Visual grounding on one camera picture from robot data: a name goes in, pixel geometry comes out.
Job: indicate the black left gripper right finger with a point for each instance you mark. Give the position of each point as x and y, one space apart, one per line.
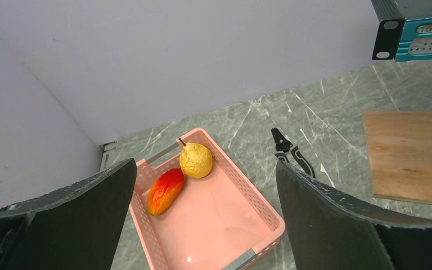
330 229

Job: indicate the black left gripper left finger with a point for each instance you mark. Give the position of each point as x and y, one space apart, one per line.
74 227

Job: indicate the black pliers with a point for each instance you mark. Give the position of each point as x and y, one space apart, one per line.
284 147

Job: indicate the orange fruit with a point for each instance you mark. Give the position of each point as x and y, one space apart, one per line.
164 191

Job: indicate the pink perforated plastic basket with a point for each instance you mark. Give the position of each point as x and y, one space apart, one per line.
219 222

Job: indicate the wooden board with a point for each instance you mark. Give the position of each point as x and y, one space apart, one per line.
399 147

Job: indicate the yellow pear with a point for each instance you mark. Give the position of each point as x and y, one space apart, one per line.
195 159

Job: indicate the aluminium frame rail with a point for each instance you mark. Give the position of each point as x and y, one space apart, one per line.
108 155

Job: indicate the teal network switch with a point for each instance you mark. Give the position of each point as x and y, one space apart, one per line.
405 30

